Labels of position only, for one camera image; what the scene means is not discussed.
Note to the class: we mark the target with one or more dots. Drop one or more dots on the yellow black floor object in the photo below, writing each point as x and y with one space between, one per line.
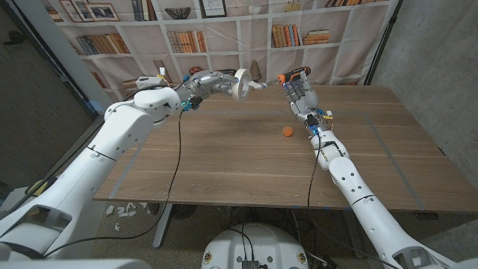
35 187

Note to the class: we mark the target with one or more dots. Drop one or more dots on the white paper scraps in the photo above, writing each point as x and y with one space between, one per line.
127 210

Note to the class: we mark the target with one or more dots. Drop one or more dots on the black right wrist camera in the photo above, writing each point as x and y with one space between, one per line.
311 121

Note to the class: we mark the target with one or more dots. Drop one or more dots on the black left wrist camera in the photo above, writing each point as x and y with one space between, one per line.
192 102

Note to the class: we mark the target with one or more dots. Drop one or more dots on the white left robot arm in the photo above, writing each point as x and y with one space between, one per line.
93 164

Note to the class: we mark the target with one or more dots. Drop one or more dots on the orange black screwdriver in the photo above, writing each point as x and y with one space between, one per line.
293 74

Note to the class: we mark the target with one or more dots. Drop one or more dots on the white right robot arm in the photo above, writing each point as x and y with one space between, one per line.
362 194

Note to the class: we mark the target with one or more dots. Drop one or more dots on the dark grey table leg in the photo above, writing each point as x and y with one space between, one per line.
354 233

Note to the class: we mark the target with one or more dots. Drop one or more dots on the small orange ball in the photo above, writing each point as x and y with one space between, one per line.
287 131

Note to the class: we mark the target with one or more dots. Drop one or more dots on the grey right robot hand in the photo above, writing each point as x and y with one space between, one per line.
301 95

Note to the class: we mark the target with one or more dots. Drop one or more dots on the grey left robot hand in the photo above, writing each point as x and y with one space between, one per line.
209 85

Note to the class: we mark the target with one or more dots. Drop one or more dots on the printed bookshelf backdrop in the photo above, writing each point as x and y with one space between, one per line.
317 48

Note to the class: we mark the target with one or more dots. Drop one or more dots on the cream masking tape roll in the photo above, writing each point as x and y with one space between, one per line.
242 85

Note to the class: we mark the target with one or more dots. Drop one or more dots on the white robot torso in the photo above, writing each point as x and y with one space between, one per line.
257 243

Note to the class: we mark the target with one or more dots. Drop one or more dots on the white power strip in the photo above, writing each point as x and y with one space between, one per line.
147 81

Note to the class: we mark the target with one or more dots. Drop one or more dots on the black backdrop stand pole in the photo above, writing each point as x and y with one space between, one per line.
381 45

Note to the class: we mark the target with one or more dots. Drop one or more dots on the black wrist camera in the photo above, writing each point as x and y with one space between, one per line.
311 121
192 102

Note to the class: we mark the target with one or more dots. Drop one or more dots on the white table leg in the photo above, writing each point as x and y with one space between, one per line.
163 224

